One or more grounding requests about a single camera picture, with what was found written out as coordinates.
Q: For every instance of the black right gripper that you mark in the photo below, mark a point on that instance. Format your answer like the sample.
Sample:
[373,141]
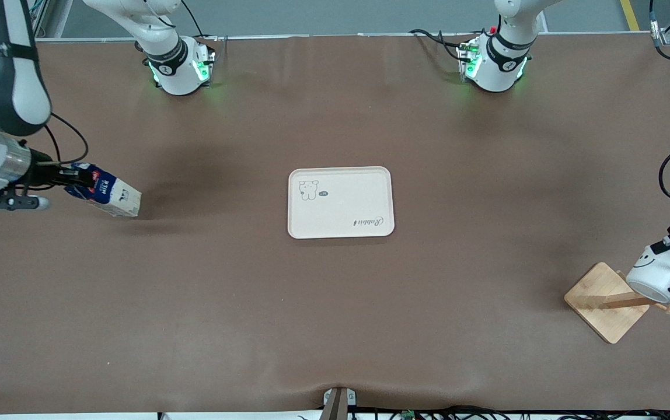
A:
[41,174]

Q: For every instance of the blue white milk carton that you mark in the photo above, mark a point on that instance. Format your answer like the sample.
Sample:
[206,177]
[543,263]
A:
[116,198]

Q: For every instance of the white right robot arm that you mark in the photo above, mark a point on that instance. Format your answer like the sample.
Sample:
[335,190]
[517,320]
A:
[8,87]

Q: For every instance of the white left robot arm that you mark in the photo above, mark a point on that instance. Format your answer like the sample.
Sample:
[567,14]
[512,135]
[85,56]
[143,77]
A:
[495,70]

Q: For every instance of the cream rabbit print tray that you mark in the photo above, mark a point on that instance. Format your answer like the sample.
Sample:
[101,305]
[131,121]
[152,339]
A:
[341,204]

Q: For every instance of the wooden mug tree stand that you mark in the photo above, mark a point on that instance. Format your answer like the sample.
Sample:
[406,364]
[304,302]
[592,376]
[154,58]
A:
[600,303]

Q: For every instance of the metal table edge bracket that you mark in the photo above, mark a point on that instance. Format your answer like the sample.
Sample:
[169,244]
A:
[339,402]

